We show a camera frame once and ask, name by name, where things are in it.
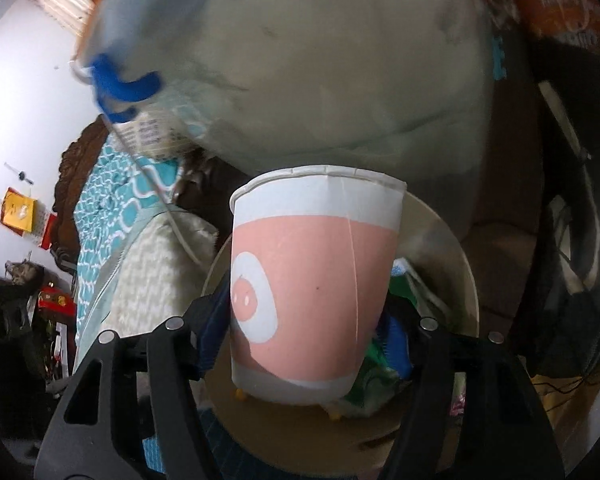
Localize red gift box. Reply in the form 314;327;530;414
36;284;77;317

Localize patterned curtain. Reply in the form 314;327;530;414
29;0;100;47

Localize orange printed bag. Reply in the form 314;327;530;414
472;0;600;55

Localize dark handbag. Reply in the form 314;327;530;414
5;259;46;287

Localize pink white paper cup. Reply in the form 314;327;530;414
229;165;408;407

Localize beige round bin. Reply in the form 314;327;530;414
199;189;481;477

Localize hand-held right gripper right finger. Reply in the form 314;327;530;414
375;307;566;480

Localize red yellow wall calendar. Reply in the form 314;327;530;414
0;187;59;251

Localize black bag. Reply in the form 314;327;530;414
510;35;600;378

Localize brown furniture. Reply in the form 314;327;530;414
464;80;548;338

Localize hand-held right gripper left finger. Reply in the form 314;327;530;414
35;290;232;480

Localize hanging keys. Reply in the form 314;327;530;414
4;162;34;186

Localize storage shelf with clothes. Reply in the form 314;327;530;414
0;270;76;441

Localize carved wooden headboard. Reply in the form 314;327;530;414
51;114;112;262

